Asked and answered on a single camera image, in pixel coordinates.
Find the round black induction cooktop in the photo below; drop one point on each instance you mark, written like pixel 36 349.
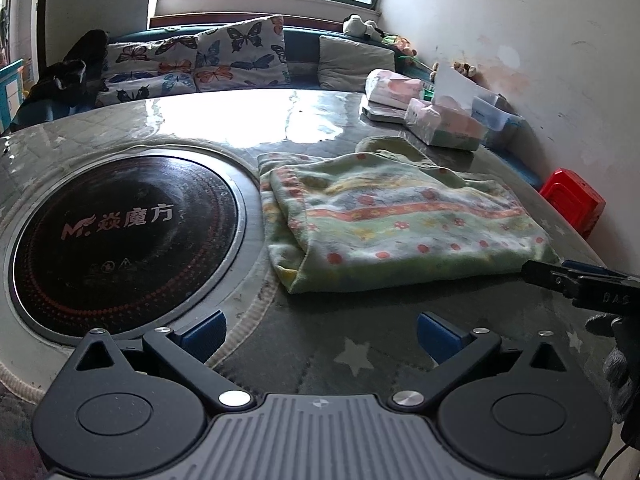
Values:
pixel 125 250

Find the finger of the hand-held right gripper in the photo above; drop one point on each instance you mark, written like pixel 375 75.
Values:
pixel 600 292
pixel 590 267

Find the teal sofa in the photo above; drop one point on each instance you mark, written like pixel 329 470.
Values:
pixel 302 55

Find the red plastic stool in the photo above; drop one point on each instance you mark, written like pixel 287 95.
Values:
pixel 570 200

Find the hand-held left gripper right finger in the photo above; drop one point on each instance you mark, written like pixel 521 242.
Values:
pixel 440 335

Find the black clothing pile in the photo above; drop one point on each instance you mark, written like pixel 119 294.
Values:
pixel 70 75

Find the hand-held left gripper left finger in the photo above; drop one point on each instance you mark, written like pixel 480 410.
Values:
pixel 205 332

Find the grey cushion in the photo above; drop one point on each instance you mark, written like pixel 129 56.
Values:
pixel 355 62

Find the pink wrapped tissue pack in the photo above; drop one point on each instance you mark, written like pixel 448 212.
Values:
pixel 395 87

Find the green patterned garment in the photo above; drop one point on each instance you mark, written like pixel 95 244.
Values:
pixel 400 220

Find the blue storage box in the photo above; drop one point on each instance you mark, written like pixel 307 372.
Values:
pixel 10 95

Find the grey digital scale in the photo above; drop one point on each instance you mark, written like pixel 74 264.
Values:
pixel 382 114

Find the long butterfly print pillow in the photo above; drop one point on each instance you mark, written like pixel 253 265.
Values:
pixel 150 70

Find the small brown plush toy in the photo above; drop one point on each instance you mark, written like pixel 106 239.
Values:
pixel 464 69

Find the square butterfly print pillow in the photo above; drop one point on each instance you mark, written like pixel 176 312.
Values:
pixel 240 55

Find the black and white plush toy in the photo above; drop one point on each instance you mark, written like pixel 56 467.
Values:
pixel 360 25

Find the clear plastic storage box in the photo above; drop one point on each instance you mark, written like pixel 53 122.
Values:
pixel 500 117

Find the pastel wrapped tissue pack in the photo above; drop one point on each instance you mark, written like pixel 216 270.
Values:
pixel 440 125

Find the person's right hand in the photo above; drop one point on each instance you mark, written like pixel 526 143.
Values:
pixel 625 370

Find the white paper sheet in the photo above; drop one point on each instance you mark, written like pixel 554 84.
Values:
pixel 457 85

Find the colourful small toy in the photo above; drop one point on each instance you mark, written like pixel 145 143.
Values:
pixel 402 45

